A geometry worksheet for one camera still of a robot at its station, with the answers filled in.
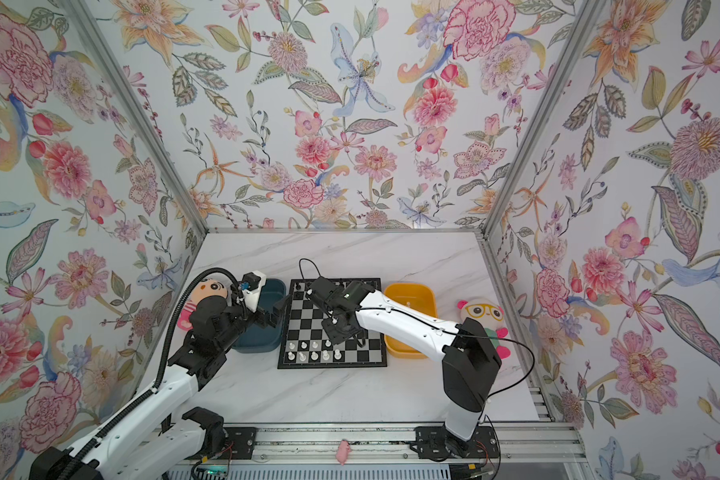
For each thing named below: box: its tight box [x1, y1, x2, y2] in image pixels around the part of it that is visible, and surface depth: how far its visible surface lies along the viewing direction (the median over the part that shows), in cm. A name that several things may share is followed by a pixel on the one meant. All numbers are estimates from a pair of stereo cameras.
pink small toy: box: [336, 439, 351, 466], surface depth 73 cm
